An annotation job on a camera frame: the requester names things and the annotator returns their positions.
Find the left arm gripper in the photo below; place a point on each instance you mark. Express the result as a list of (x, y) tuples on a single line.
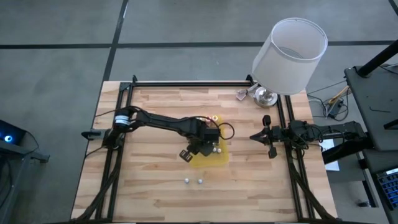
[(202, 137)]

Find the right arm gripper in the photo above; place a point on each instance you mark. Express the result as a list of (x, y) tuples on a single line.
[(280, 133)]

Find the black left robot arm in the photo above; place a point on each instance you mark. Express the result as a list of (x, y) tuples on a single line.
[(161, 121)]

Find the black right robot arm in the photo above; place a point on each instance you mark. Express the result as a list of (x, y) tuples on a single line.
[(342, 129)]

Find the yellow translucent plastic bin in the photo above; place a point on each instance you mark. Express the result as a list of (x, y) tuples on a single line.
[(214, 160)]

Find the crumpled clear plastic wrap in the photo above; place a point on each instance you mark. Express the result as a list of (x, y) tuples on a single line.
[(242, 94)]

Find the white paper sheet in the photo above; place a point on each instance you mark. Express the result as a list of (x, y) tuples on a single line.
[(328, 144)]

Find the black power adapter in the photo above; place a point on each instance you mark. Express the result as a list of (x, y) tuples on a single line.
[(335, 109)]

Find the silver lamp white shade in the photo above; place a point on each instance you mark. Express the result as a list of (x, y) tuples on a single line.
[(289, 62)]

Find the black cart beam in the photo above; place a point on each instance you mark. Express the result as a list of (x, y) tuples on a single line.
[(342, 152)]

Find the black side cart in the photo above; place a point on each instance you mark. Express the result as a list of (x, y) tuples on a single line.
[(373, 109)]

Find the small black floor box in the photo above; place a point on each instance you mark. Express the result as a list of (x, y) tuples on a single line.
[(363, 204)]

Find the black keyboard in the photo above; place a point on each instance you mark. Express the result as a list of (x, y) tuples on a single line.
[(390, 189)]

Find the black round pole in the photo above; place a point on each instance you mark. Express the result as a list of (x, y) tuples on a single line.
[(379, 57)]

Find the grey metal stand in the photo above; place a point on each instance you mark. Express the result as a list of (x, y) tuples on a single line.
[(18, 149)]

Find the black computer blue light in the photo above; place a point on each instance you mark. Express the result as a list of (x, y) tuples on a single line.
[(12, 130)]

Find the black aluminium table frame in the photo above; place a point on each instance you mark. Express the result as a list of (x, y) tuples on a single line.
[(192, 84)]

